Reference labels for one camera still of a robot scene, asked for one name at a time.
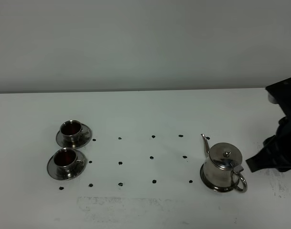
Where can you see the stainless steel teacup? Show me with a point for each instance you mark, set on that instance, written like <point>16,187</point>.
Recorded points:
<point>72,130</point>
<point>67,159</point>

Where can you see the near stainless steel saucer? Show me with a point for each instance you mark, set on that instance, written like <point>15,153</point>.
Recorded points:
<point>55,173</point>

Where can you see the far stainless steel teacup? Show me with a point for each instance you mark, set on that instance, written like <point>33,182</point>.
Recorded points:
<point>72,130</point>

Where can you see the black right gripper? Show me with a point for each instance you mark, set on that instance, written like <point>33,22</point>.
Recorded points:
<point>276,153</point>

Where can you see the near stainless steel teacup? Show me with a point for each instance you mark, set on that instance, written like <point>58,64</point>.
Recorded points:
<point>67,159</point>

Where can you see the far stainless steel saucer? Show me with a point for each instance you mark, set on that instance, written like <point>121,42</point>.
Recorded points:
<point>81,142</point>

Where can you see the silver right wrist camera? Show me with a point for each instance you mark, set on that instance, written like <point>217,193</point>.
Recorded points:
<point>280,93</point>

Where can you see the stainless steel teapot saucer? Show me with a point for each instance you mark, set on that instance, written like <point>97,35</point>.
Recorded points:
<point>210,185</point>

